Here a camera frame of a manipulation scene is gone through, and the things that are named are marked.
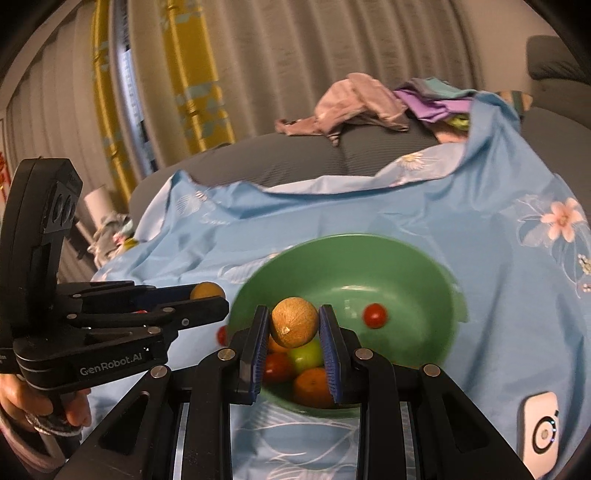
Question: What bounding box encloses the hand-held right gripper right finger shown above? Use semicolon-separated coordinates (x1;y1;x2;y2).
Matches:
318;305;539;480

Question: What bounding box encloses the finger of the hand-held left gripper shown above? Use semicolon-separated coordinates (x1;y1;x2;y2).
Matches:
68;295;230;343
56;280;195;315

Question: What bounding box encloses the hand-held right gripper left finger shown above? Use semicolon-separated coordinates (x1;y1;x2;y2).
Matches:
55;305;271;480

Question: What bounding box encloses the brown longan fruit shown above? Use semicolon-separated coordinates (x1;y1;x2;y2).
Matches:
270;298;320;349
191;281;227;302

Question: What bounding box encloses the large orange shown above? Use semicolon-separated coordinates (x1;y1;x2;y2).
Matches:
293;367;334;409

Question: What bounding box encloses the green plastic bowl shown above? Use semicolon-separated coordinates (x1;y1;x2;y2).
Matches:
229;234;467;419

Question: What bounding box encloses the person's left hand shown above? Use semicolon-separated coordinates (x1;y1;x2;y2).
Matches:
0;374;93;429

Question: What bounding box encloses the heap of mixed clothes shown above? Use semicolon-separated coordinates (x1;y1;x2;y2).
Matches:
91;212;139;269

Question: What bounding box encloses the white paper roll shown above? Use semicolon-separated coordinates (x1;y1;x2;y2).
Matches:
83;187;117;223

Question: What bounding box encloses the grey pleated curtain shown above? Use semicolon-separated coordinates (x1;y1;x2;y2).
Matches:
208;0;546;149
0;28;122;199

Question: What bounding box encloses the blue floral bedsheet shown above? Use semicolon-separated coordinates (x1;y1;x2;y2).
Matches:
60;90;591;480

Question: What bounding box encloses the grey sofa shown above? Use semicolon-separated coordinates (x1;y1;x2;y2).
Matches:
129;34;591;222

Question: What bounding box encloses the yellow patterned curtain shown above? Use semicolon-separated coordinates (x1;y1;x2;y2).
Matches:
161;0;237;154
91;0;145;191

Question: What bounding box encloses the white remote device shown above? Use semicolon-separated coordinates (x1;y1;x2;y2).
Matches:
517;391;559;468

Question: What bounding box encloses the pink cloth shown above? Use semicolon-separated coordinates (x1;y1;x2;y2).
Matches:
276;73;411;147

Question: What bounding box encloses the purple cloth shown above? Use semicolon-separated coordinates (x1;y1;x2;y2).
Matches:
394;78;476;123

